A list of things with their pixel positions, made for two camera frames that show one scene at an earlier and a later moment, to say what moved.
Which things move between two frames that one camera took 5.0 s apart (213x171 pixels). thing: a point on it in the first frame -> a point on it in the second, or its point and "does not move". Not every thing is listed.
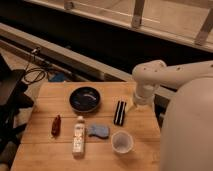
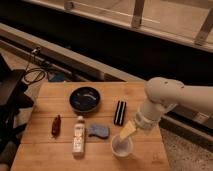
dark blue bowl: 84,99 does not move
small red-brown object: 56,127 does not move
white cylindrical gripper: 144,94 -> 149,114
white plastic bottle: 78,146 does not move
